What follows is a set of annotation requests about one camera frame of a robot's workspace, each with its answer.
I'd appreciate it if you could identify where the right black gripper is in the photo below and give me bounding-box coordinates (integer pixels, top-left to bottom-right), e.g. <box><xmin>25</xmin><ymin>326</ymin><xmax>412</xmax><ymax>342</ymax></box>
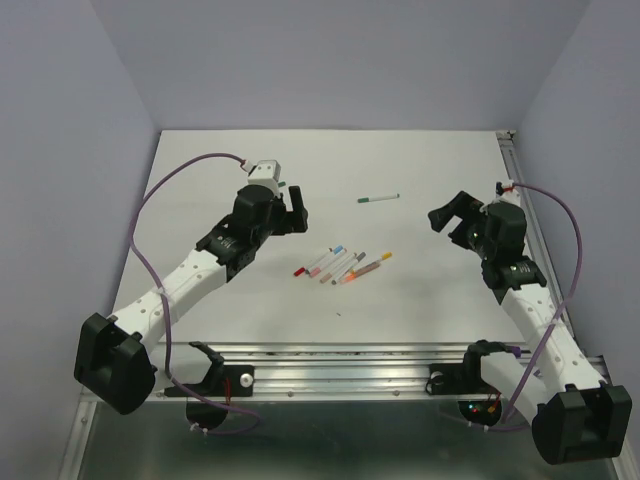
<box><xmin>428</xmin><ymin>190</ymin><xmax>495</xmax><ymax>260</ymax></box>

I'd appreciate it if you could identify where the blue capped marker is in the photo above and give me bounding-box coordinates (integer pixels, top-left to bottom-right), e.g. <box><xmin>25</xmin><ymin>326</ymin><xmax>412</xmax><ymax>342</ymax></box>
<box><xmin>307</xmin><ymin>245</ymin><xmax>344</xmax><ymax>277</ymax></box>

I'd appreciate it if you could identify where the green capped thin marker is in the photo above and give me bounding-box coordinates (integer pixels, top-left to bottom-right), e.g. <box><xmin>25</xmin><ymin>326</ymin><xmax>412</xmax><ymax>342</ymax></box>
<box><xmin>357</xmin><ymin>193</ymin><xmax>400</xmax><ymax>204</ymax></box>

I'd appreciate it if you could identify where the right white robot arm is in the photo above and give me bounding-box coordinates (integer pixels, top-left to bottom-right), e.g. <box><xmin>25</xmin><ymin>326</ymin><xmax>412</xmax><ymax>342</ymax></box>
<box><xmin>425</xmin><ymin>187</ymin><xmax>632</xmax><ymax>465</ymax></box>

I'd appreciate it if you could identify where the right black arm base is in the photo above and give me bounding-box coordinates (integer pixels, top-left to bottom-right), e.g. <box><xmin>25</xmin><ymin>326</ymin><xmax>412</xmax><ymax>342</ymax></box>
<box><xmin>425</xmin><ymin>340</ymin><xmax>521</xmax><ymax>429</ymax></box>

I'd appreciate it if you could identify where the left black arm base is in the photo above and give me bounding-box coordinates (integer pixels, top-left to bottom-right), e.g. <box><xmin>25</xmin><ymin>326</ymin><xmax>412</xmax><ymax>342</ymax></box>
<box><xmin>165</xmin><ymin>341</ymin><xmax>262</xmax><ymax>436</ymax></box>

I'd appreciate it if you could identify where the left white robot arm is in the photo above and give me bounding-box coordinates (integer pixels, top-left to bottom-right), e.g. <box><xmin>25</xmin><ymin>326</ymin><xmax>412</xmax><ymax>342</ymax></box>
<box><xmin>74</xmin><ymin>182</ymin><xmax>308</xmax><ymax>415</ymax></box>

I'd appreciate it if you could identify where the grey capped marker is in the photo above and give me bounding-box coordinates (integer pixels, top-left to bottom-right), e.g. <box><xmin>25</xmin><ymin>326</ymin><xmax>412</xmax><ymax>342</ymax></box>
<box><xmin>331</xmin><ymin>252</ymin><xmax>366</xmax><ymax>285</ymax></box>

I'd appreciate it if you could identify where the tan orange tipped marker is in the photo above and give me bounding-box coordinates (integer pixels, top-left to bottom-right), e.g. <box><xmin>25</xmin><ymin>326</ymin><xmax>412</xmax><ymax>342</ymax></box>
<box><xmin>340</xmin><ymin>260</ymin><xmax>381</xmax><ymax>284</ymax></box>

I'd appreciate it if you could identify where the yellow capped marker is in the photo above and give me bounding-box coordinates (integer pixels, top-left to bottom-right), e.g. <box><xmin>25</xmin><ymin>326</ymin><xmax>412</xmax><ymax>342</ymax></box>
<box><xmin>343</xmin><ymin>252</ymin><xmax>392</xmax><ymax>283</ymax></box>

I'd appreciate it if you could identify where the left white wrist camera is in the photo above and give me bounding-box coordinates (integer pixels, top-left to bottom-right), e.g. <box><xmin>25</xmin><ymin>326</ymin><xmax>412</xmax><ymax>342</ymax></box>
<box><xmin>248</xmin><ymin>160</ymin><xmax>281</xmax><ymax>196</ymax></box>

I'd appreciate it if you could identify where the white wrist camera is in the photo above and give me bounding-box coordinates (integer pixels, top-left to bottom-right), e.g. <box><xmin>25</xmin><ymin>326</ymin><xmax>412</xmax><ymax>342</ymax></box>
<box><xmin>493</xmin><ymin>180</ymin><xmax>521</xmax><ymax>207</ymax></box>
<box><xmin>248</xmin><ymin>160</ymin><xmax>281</xmax><ymax>196</ymax></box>

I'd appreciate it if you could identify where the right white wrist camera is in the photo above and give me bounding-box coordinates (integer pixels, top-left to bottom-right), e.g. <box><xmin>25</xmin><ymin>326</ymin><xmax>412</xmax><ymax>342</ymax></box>
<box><xmin>493</xmin><ymin>180</ymin><xmax>521</xmax><ymax>207</ymax></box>

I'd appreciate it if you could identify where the aluminium right side rail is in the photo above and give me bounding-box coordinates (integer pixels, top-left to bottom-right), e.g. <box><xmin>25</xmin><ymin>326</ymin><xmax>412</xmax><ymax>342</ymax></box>
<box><xmin>496</xmin><ymin>131</ymin><xmax>563</xmax><ymax>305</ymax></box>

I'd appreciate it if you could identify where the aluminium front rail frame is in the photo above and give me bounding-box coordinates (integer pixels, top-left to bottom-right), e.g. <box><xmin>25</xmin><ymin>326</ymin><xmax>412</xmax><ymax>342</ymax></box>
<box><xmin>60</xmin><ymin>343</ymin><xmax>639</xmax><ymax>479</ymax></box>

